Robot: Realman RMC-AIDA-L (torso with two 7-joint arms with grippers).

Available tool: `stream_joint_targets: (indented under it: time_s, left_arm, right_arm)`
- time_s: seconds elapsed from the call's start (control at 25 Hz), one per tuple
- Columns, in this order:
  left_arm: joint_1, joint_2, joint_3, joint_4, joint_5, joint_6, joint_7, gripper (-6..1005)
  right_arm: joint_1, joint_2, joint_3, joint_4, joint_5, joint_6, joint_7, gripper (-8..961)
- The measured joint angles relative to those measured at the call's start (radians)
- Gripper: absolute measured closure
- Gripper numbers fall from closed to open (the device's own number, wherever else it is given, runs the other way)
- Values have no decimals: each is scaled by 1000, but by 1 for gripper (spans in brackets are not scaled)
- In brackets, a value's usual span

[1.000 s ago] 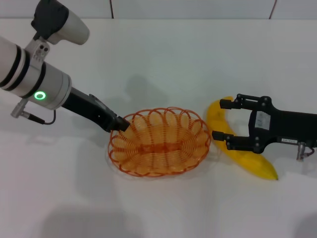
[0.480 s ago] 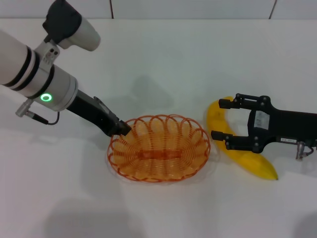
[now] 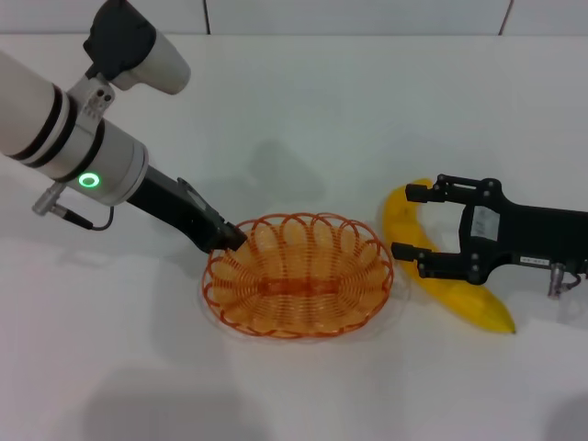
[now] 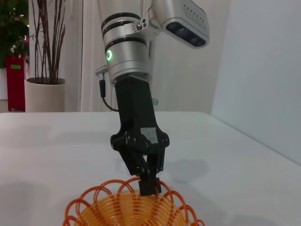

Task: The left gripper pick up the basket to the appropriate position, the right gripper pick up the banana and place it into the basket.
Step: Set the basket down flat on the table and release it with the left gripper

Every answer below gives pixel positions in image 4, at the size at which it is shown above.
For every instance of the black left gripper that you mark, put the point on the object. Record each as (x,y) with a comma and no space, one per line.
(136,110)

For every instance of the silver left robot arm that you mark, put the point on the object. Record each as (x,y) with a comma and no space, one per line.
(129,61)

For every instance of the white round plant pot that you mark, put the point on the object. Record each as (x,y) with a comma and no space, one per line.
(44,96)

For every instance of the white curtain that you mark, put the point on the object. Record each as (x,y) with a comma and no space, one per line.
(91,47)

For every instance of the red square planter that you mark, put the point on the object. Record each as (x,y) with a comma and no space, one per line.
(15,84)

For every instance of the bare brown twig plant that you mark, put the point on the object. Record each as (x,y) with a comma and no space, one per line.
(50,42)

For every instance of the green leafy plant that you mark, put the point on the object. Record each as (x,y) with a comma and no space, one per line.
(11,28)

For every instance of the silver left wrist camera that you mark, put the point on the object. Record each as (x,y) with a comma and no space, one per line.
(188,26)

